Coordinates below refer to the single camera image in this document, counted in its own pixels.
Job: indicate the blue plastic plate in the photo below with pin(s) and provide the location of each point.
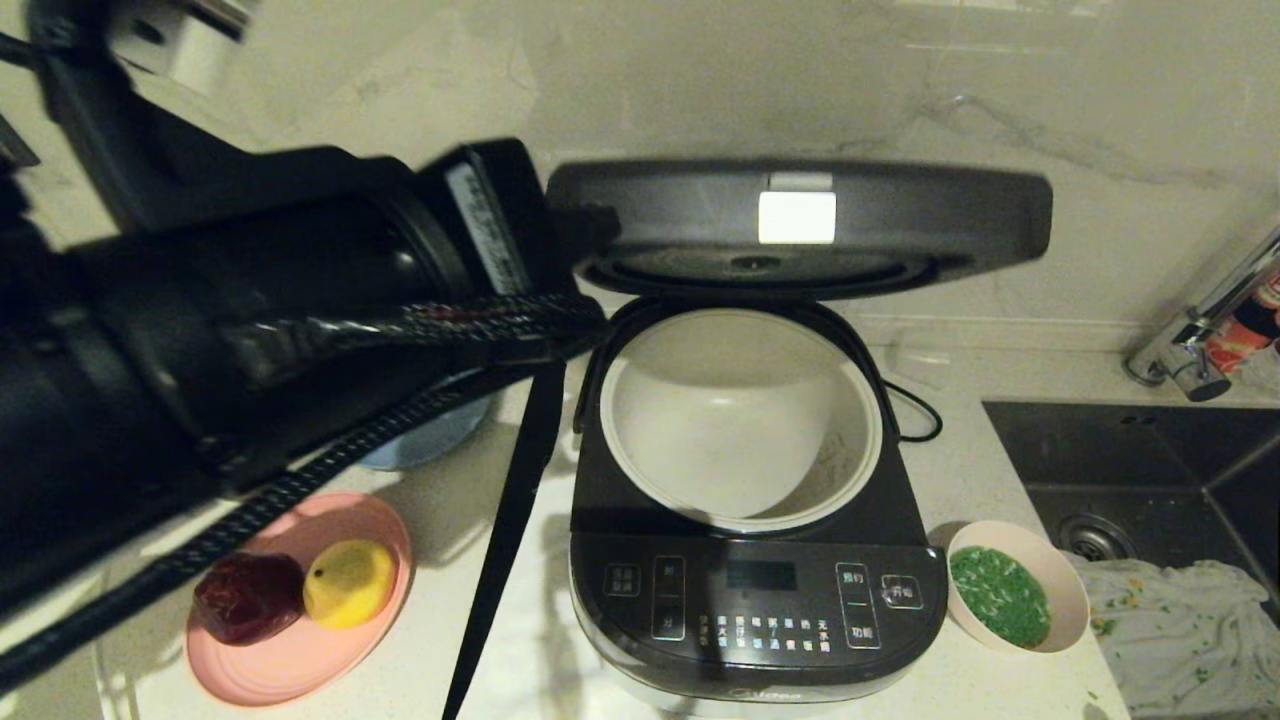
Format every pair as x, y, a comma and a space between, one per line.
440, 442

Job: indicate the black wall fixture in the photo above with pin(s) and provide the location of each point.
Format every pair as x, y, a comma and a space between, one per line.
12, 145

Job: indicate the round steel sink drain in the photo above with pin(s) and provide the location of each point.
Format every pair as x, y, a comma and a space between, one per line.
1095, 540

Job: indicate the black rice cooker base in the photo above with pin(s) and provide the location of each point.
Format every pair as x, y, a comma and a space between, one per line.
760, 610

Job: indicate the long black flat strip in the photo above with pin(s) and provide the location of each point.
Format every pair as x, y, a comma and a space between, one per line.
515, 510

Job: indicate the orange juice bottle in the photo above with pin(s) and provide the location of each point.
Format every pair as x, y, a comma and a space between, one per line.
1235, 340

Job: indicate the chopped green onion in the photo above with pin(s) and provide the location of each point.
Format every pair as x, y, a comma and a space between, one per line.
1000, 597

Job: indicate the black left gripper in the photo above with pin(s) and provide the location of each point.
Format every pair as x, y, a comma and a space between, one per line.
110, 110

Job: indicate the white inner pot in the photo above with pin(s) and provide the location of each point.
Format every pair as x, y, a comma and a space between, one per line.
720, 430

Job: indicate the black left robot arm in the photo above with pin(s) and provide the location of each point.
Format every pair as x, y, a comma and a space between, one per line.
200, 320

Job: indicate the red apple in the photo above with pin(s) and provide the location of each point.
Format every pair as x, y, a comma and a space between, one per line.
250, 600

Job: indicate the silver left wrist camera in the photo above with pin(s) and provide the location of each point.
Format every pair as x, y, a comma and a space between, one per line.
190, 45

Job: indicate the yellow pear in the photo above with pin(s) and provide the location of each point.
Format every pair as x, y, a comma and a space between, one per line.
350, 585

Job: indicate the pink plastic plate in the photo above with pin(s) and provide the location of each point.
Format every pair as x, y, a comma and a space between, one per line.
290, 665

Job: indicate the chrome faucet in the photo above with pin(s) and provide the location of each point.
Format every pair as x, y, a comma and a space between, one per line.
1185, 365

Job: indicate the white cloth with green specks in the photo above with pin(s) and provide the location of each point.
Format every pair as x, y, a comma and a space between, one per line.
1180, 630

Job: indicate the pink plastic bowl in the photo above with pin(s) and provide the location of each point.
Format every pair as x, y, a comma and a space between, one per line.
1070, 590

